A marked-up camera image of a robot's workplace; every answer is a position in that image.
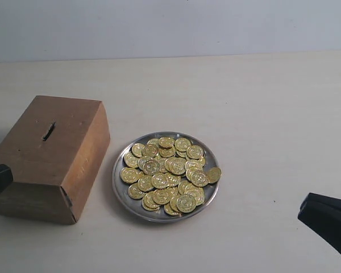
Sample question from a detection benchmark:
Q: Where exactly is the gold coin leaning on rim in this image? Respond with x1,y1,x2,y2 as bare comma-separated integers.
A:
206,167,222,184

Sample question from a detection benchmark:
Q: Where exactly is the round silver metal plate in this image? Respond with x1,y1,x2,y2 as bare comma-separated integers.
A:
111,131,219,224

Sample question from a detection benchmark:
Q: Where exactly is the brown wooden coin box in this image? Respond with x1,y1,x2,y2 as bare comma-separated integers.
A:
0,96,110,225

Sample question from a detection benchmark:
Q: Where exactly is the gold coin left of pile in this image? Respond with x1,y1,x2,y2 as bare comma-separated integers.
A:
120,167,139,184

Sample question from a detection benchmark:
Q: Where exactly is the gold coin front of pile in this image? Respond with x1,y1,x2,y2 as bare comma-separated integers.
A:
176,194,196,213

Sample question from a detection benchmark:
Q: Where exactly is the gold coin of pile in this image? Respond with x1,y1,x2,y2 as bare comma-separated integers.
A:
120,167,139,184
176,194,196,213

